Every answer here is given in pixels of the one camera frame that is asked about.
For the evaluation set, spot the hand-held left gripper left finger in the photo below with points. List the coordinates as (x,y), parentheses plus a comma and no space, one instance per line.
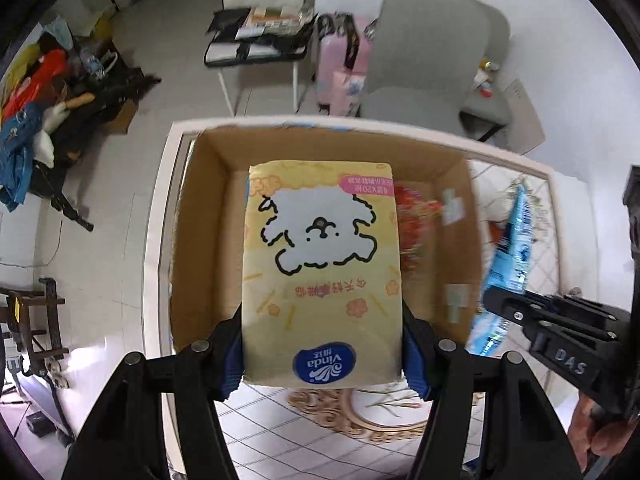
(229,365)

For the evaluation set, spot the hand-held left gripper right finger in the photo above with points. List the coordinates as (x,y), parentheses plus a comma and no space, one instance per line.
(416,365)

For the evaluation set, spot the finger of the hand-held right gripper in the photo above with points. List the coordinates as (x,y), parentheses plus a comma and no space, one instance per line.
(545,305)

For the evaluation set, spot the blue tissue packet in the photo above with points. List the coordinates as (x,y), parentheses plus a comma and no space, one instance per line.
(515,245)

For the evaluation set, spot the yellow tissue pack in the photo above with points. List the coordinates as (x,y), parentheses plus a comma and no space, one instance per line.
(320,280)

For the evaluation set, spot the cardboard box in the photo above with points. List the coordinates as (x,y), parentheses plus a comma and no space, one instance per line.
(210,240)

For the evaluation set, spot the person's right hand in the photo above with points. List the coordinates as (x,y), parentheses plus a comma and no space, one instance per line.
(597,427)

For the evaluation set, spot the red patterned packet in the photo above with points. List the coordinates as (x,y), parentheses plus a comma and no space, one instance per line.
(417,230)

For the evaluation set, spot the dark wooden rack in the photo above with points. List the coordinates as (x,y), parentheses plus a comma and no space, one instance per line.
(35,320)

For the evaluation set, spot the flat cardboard piece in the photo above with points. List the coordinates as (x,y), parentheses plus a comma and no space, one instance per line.
(121,117)

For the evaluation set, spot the grey chair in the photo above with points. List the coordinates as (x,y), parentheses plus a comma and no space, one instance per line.
(425,55)

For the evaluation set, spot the white cloth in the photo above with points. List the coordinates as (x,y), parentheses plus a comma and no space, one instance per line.
(50,130)

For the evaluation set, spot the blue cloth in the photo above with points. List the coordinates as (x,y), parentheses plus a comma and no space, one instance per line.
(17,155)

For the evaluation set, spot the pink suitcase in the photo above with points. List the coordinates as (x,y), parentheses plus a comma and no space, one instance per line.
(334,65)

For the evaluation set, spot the black bag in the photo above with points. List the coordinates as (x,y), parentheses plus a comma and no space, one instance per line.
(260,42)

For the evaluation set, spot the clear water bottle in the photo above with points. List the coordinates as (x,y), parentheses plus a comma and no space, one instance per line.
(92,62)

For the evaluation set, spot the red orange cloth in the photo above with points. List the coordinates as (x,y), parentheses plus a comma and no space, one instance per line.
(35,80)

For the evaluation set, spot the yellow bag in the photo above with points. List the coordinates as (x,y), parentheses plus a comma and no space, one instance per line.
(104,24)

